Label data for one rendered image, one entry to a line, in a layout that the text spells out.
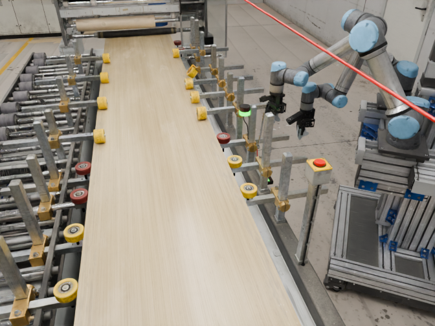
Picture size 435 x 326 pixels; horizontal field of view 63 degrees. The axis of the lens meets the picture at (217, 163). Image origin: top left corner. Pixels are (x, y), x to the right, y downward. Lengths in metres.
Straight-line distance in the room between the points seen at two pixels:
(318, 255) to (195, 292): 1.52
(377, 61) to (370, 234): 1.31
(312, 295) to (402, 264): 1.05
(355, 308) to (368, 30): 1.61
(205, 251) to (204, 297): 0.20
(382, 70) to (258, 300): 1.06
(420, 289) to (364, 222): 0.57
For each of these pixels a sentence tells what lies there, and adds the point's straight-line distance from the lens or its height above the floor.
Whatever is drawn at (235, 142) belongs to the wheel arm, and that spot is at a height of 0.86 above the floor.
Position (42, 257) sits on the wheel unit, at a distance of 1.64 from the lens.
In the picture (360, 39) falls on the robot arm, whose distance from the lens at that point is 1.65.
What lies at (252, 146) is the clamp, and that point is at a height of 0.86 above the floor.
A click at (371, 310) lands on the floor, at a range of 2.50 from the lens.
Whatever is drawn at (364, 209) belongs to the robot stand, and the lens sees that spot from 2.80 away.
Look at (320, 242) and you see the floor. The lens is 2.76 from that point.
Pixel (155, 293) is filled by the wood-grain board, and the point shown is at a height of 0.90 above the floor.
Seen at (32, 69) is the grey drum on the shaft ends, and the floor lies 0.84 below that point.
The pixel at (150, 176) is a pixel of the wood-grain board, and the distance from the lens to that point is 1.78.
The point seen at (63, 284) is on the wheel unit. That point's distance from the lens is 1.41.
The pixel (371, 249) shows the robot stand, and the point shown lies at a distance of 2.52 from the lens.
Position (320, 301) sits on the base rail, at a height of 0.70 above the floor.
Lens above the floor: 1.95
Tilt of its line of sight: 35 degrees down
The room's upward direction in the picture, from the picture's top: straight up
